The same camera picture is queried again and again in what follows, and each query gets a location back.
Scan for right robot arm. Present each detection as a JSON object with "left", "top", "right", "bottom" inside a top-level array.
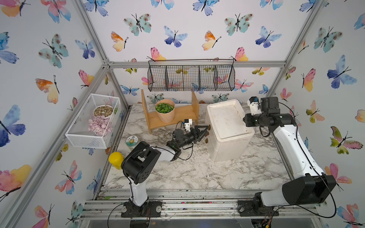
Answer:
[{"left": 243, "top": 97, "right": 336, "bottom": 207}]

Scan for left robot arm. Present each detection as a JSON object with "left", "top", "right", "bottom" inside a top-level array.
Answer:
[{"left": 121, "top": 125, "right": 209, "bottom": 207}]

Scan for peach pot with greens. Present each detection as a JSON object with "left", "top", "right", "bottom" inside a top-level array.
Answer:
[{"left": 155, "top": 99, "right": 175, "bottom": 123}]

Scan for yellow plastic toy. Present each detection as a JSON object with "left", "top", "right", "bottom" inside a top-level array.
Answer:
[{"left": 108, "top": 152, "right": 124, "bottom": 170}]

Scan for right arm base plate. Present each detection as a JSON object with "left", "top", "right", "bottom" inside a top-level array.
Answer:
[{"left": 237, "top": 196, "right": 279, "bottom": 217}]

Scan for pile of pink slices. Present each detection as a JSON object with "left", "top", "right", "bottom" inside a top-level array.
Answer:
[{"left": 88, "top": 116, "right": 113, "bottom": 136}]

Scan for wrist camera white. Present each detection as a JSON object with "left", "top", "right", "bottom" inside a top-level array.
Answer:
[
  {"left": 184, "top": 119, "right": 193, "bottom": 133},
  {"left": 247, "top": 97, "right": 261, "bottom": 116}
]

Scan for round green tin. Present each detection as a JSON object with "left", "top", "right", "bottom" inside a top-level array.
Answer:
[{"left": 125, "top": 135, "right": 139, "bottom": 148}]

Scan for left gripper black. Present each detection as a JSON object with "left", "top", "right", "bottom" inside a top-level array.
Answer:
[{"left": 176, "top": 127, "right": 207, "bottom": 151}]

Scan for wooden shelf rack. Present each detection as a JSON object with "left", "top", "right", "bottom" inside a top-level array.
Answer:
[{"left": 141, "top": 90, "right": 199, "bottom": 134}]

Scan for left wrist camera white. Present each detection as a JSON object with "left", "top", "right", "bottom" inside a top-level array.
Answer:
[{"left": 184, "top": 119, "right": 193, "bottom": 133}]

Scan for black wire wall basket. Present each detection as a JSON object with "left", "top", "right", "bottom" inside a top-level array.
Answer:
[{"left": 145, "top": 59, "right": 236, "bottom": 94}]

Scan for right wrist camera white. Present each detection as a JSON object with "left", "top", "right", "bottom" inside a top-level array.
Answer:
[{"left": 247, "top": 97, "right": 261, "bottom": 116}]

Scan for bowl of seeds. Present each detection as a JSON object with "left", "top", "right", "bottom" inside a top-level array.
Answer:
[{"left": 93, "top": 105, "right": 114, "bottom": 118}]

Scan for white mesh wall basket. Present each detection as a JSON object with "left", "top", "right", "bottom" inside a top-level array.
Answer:
[{"left": 65, "top": 94, "right": 121, "bottom": 149}]

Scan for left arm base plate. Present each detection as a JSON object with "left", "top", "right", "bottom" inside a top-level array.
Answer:
[{"left": 121, "top": 199, "right": 162, "bottom": 218}]

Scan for white plastic drawer unit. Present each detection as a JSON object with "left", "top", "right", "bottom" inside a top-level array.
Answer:
[{"left": 205, "top": 99, "right": 255, "bottom": 162}]

